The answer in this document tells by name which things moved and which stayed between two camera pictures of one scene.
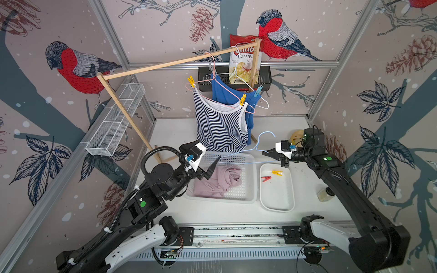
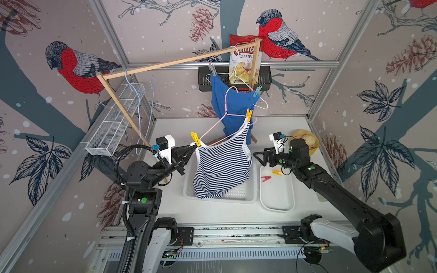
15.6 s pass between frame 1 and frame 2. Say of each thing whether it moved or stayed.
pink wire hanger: moved
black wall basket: stayed
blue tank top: stayed
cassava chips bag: stayed
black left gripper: moved
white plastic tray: stayed
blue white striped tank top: moved
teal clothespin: stayed
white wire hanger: stayed
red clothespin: stayed
